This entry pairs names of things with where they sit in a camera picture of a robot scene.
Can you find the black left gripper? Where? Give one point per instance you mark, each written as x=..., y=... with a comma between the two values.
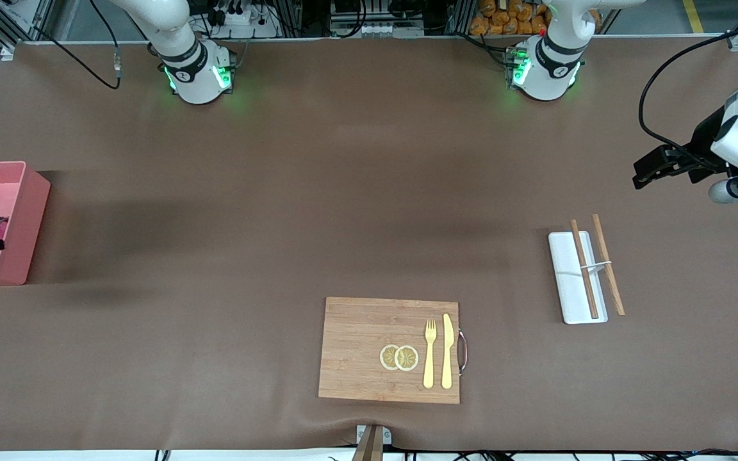
x=702, y=146

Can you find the pink plastic bin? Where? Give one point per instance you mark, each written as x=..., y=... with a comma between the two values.
x=20, y=224

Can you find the white rectangular tray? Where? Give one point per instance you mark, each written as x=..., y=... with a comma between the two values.
x=567, y=282

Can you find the orange snack bags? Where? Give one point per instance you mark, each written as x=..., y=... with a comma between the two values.
x=510, y=19

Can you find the yellow knife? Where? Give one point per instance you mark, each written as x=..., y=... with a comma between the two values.
x=447, y=352

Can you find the brown table cover mat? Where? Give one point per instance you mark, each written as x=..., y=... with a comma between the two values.
x=279, y=192

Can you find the yellow fork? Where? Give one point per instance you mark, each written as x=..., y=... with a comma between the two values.
x=429, y=365

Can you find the lemon slice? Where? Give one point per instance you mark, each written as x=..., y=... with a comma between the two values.
x=408, y=358

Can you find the white power strip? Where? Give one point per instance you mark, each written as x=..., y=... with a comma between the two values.
x=241, y=19

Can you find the wooden cutting board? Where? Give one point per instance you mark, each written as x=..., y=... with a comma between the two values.
x=362, y=352

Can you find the metal table edge bracket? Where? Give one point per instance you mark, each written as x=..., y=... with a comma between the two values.
x=373, y=442

